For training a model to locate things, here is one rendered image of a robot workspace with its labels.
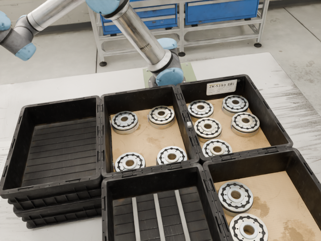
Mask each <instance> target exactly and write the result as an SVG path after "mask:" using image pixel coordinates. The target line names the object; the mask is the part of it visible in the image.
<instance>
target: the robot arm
mask: <svg viewBox="0 0 321 241"><path fill-rule="evenodd" d="M85 1H86V3H87V5H88V6H89V8H90V9H91V10H93V11H94V12H96V13H98V14H99V13H100V14H101V15H102V16H103V17H104V18H105V19H108V20H112V21H113V23H114V24H115V25H116V26H117V27H118V28H119V29H120V30H121V32H122V33H123V34H124V35H125V36H126V38H127V39H128V40H129V41H130V42H131V43H132V45H133V46H134V47H135V48H136V49H137V51H138V52H139V53H140V54H141V55H142V57H143V58H144V59H145V60H146V61H147V62H148V69H149V71H150V72H151V73H152V74H153V76H152V85H153V87H157V86H164V85H175V86H176V85H177V84H179V83H182V81H183V71H182V67H181V63H180V60H179V57H178V52H177V47H178V46H177V42H176V41H175V40H174V39H171V38H161V39H158V40H157V39H156V38H155V37H154V35H153V34H152V33H151V31H150V30H149V29H148V28H147V26H146V25H145V23H144V22H143V21H142V20H141V18H140V17H139V16H138V15H137V13H136V12H135V11H134V9H133V8H132V7H131V5H130V4H129V0H47V1H46V2H45V3H43V4H42V5H40V6H39V7H38V8H36V9H35V10H33V11H32V12H30V13H29V14H28V15H23V16H21V17H20V18H19V19H18V20H17V22H16V25H15V27H14V29H12V28H11V27H10V25H11V21H10V19H9V18H8V17H7V15H6V14H5V13H3V12H2V11H0V45H1V46H3V47H4V48H5V49H7V50H8V51H10V52H11V53H12V54H14V55H15V56H16V57H18V58H20V59H21V60H23V61H27V60H29V59H30V58H31V57H32V56H33V54H34V53H35V51H36V46H35V45H33V43H32V40H33V37H34V36H35V35H36V34H37V33H39V32H40V31H42V30H43V29H45V28H46V27H48V26H49V25H51V24H52V23H53V22H55V21H56V20H58V19H60V18H61V17H63V16H64V15H66V14H67V13H68V12H70V11H71V10H73V9H74V8H76V7H77V6H79V5H80V4H82V3H83V2H85Z"/></svg>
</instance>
